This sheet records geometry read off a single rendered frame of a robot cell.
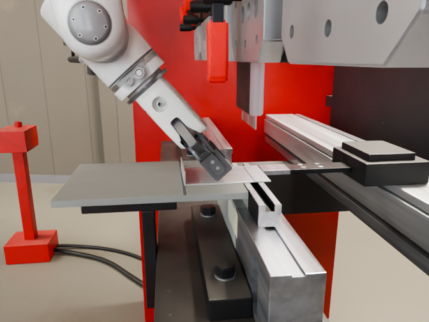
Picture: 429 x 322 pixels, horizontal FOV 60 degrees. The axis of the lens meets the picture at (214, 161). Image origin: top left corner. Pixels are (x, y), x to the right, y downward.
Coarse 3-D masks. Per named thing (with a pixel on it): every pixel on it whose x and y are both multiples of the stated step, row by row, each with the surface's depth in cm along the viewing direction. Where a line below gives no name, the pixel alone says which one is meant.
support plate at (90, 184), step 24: (96, 168) 63; (120, 168) 63; (144, 168) 63; (168, 168) 63; (72, 192) 52; (96, 192) 52; (120, 192) 52; (144, 192) 52; (168, 192) 52; (192, 192) 52; (216, 192) 52; (240, 192) 52
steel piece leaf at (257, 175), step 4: (248, 168) 62; (252, 168) 62; (256, 168) 62; (248, 172) 60; (252, 172) 60; (256, 172) 60; (260, 172) 60; (252, 176) 58; (256, 176) 58; (260, 176) 58; (264, 176) 58; (256, 180) 56; (260, 180) 56; (264, 180) 56; (268, 180) 56
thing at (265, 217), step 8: (256, 184) 57; (264, 184) 55; (248, 192) 53; (256, 192) 52; (264, 192) 52; (248, 200) 53; (256, 200) 49; (264, 200) 51; (272, 200) 49; (248, 208) 53; (256, 208) 48; (264, 208) 47; (272, 208) 48; (280, 208) 48; (256, 216) 49; (264, 216) 48; (272, 216) 48; (280, 216) 48; (264, 224) 48; (272, 224) 48; (280, 224) 48
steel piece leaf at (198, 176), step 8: (184, 168) 62; (192, 168) 62; (200, 168) 62; (232, 168) 62; (240, 168) 62; (184, 176) 54; (192, 176) 58; (200, 176) 58; (208, 176) 58; (224, 176) 58; (232, 176) 58; (240, 176) 58; (248, 176) 58; (184, 184) 54; (192, 184) 54; (200, 184) 55; (208, 184) 55
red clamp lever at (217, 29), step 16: (208, 0) 38; (224, 0) 38; (240, 0) 39; (208, 32) 39; (224, 32) 39; (208, 48) 39; (224, 48) 39; (208, 64) 40; (224, 64) 40; (224, 80) 40
